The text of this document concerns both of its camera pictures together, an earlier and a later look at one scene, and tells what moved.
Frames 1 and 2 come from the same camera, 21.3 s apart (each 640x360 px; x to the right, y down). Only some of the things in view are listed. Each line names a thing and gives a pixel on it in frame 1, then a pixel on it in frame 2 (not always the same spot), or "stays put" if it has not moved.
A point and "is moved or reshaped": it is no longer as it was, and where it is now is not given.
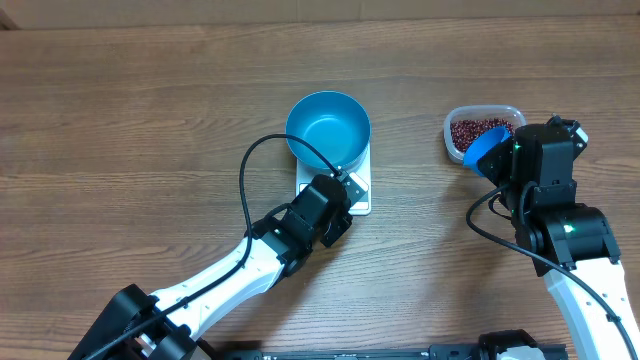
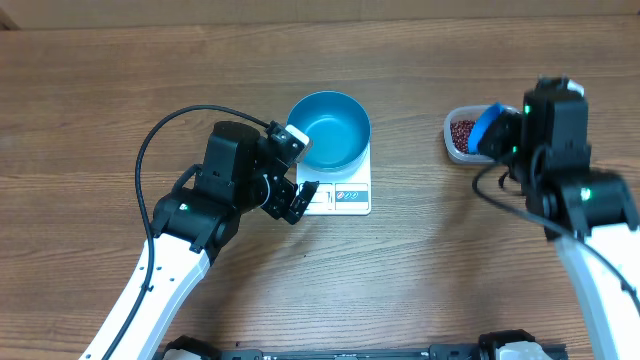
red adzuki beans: [464, 132] stays put
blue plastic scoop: [482, 144] is moved or reshaped
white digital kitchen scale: [360, 171] stays put
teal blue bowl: [335, 122] stays put
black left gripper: [338, 230] to [286, 190]
